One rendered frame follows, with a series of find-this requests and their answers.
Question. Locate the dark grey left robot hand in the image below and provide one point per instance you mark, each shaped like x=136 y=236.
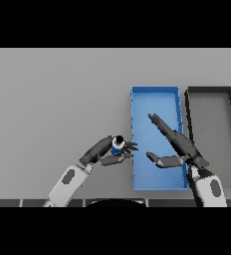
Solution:
x=99 y=150

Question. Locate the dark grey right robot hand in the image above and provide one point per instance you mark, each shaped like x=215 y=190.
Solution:
x=182 y=144

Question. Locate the blue pipe with dark end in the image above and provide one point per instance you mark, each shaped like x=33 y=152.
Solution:
x=117 y=145

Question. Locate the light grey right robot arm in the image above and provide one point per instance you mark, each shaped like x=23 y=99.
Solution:
x=208 y=187

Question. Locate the blue rectangular bin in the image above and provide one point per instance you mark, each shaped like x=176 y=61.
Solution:
x=157 y=139

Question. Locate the dark grey rectangular bin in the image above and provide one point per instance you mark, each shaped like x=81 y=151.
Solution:
x=217 y=136

